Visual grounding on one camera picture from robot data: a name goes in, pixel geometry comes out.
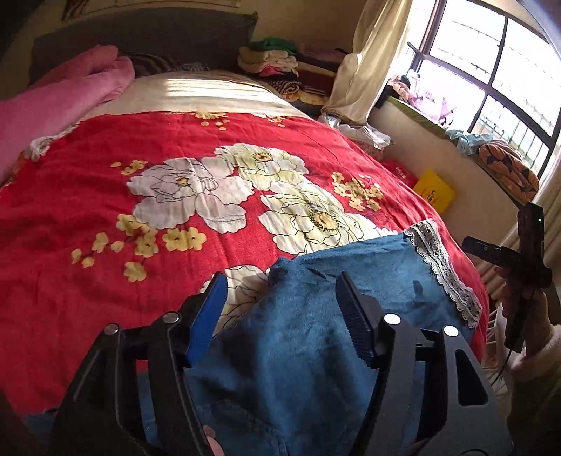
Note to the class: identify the white cloth in basket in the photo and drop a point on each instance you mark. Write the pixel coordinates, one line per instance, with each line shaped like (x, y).
(359, 129)

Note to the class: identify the red bag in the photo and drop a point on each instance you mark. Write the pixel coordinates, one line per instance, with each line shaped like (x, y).
(399, 171)

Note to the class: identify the pile of folded clothes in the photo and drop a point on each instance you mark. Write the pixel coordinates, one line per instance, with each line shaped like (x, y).
(285, 65)

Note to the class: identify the person's right hand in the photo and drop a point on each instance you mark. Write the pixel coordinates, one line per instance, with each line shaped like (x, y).
(503, 298)

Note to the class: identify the red floral blanket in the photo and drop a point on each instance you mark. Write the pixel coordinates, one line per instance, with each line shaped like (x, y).
(87, 197)

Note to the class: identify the person's right forearm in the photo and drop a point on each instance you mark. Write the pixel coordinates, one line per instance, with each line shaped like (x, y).
(539, 394)

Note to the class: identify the window with dark frame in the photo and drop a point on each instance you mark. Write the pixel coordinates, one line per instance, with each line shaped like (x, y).
(491, 83)

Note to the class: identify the pink plush blanket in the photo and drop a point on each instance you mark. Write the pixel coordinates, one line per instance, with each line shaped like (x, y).
(57, 101)

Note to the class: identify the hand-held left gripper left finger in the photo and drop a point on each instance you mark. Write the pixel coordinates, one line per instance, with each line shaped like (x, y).
(209, 315)

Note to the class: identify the purple cloth on windowsill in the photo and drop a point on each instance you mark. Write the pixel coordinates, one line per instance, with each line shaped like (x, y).
(431, 103)

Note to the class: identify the beige bed sheet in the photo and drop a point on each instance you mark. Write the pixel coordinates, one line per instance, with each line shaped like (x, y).
(197, 94)

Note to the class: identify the orange patterned cloth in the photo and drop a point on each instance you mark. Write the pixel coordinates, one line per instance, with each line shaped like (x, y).
(508, 171)

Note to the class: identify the grey headboard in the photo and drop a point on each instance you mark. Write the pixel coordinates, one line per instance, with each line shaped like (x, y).
(175, 39)

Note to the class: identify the yellow bag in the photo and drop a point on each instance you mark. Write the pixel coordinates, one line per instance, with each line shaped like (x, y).
(434, 189)

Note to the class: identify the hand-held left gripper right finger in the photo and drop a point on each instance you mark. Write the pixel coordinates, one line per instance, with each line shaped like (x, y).
(356, 318)

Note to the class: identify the striped pillow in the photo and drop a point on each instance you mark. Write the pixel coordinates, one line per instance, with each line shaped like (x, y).
(151, 65)

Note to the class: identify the blue denim pants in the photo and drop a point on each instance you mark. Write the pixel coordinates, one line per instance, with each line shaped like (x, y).
(298, 350)

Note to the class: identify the cream curtain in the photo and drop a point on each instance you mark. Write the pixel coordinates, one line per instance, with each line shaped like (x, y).
(368, 61)

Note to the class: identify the teal cloth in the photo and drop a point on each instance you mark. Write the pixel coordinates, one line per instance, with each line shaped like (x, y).
(469, 140)

